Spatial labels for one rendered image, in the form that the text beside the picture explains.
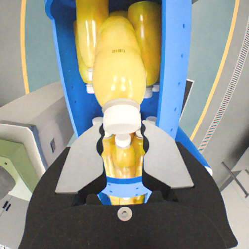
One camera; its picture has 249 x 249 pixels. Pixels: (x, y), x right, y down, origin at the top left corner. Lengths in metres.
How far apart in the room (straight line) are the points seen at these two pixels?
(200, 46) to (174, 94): 1.51
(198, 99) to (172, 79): 1.61
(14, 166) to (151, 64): 0.42
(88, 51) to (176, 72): 0.17
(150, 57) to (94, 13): 0.13
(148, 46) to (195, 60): 1.42
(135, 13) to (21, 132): 0.39
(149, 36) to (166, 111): 0.14
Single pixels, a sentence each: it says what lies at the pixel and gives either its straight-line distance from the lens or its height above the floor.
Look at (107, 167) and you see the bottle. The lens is 0.39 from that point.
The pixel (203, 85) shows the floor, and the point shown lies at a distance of 1.77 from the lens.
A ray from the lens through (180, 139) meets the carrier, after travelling 0.87.
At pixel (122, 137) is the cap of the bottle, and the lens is 0.28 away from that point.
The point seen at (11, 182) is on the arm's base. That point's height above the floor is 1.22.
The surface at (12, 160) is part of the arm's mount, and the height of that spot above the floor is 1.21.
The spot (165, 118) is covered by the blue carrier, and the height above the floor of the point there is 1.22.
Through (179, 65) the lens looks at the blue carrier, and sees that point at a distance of 0.19.
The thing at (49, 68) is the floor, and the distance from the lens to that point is 1.61.
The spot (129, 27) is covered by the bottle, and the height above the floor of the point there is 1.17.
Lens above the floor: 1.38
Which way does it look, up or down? 60 degrees down
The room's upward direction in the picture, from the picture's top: 176 degrees clockwise
